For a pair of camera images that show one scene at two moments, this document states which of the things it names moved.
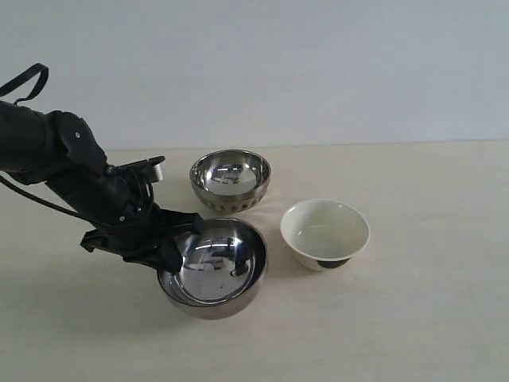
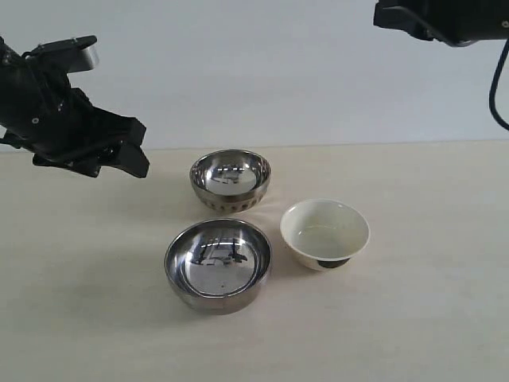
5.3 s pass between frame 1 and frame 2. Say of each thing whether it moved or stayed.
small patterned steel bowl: stayed
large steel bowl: moved
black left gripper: moved
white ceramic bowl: stayed
